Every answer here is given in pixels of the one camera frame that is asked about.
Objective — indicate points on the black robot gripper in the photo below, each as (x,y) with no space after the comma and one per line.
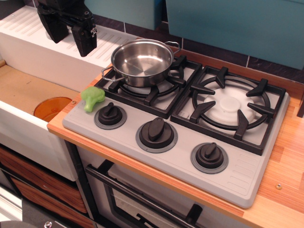
(57,15)

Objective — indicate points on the green toy cauliflower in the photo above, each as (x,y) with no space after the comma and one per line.
(91,96)

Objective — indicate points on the stainless steel pot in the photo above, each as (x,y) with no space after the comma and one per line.
(141,62)

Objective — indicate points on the black left stove knob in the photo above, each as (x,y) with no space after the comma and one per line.
(110,117)

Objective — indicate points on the black stove knob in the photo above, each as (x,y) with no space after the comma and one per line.
(156,136)
(110,117)
(209,158)

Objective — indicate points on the black middle stove knob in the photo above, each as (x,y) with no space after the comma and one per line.
(156,136)

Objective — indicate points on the grey toy stove top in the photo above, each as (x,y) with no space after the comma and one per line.
(238,183)

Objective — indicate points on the black right stove knob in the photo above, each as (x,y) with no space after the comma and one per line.
(209,158)

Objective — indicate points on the white toy sink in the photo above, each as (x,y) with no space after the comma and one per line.
(33,69)

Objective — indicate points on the orange sink drain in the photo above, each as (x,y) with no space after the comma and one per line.
(49,108)

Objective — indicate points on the black left burner grate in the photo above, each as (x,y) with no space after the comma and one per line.
(160,99)

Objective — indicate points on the black burner grate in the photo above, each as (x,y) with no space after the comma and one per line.
(256,137)
(160,99)

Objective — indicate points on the upper wood drawer front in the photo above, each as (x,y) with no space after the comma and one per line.
(43,178)

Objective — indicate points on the wood drawer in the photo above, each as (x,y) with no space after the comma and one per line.
(43,178)
(64,202)

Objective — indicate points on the lower wood drawer front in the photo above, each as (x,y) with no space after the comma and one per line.
(64,202)

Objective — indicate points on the black right burner grate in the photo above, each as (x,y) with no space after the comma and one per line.
(256,137)

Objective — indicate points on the brass countertop screw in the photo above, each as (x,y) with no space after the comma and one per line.
(278,186)

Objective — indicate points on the teal left wall cabinet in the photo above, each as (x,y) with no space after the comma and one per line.
(143,13)

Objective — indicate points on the teal wall cabinet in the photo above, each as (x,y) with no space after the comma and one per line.
(143,13)
(272,30)

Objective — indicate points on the oven door with handle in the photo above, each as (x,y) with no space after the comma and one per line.
(136,202)

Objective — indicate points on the teal right wall cabinet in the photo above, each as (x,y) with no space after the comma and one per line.
(272,30)

